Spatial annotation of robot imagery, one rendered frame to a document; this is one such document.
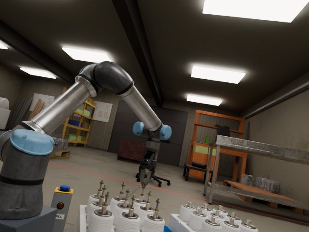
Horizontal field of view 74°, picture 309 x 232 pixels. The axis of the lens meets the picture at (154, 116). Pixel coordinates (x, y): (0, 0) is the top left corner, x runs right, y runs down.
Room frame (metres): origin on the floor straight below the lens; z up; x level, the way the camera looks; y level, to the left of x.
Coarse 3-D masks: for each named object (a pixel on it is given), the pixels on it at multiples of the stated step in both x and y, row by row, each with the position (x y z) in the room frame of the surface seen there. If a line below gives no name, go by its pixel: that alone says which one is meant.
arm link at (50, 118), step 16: (96, 64) 0.82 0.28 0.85; (80, 80) 0.83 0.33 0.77; (64, 96) 0.80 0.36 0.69; (80, 96) 0.83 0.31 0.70; (48, 112) 0.76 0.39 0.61; (64, 112) 0.79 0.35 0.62; (16, 128) 0.72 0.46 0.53; (32, 128) 0.72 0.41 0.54; (48, 128) 0.77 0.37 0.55; (0, 144) 0.68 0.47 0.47
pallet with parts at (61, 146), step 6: (54, 138) 3.96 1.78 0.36; (54, 144) 3.74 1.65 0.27; (60, 144) 4.01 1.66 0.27; (66, 144) 4.26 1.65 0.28; (54, 150) 3.82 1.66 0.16; (60, 150) 4.08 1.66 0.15; (66, 150) 4.32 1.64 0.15; (54, 156) 3.84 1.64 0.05; (60, 156) 4.25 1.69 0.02; (66, 156) 4.28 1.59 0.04
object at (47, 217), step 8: (48, 208) 0.71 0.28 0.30; (40, 216) 0.64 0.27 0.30; (48, 216) 0.68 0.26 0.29; (0, 224) 0.55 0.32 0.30; (8, 224) 0.56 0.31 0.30; (16, 224) 0.57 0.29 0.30; (24, 224) 0.58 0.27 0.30; (32, 224) 0.61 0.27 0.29; (40, 224) 0.65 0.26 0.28; (48, 224) 0.69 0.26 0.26
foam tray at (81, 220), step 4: (80, 208) 1.13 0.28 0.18; (84, 208) 1.14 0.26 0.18; (80, 212) 1.07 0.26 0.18; (84, 212) 1.08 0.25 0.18; (80, 216) 1.02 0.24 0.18; (84, 216) 1.03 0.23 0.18; (76, 220) 1.15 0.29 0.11; (80, 220) 0.98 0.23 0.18; (84, 220) 0.99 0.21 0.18; (76, 224) 1.10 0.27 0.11; (80, 224) 0.94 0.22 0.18; (84, 224) 0.95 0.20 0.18; (88, 224) 0.96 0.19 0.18; (76, 228) 1.05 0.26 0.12; (80, 228) 0.90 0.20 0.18; (84, 228) 0.91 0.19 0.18; (112, 228) 0.96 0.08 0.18; (140, 228) 1.03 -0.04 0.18
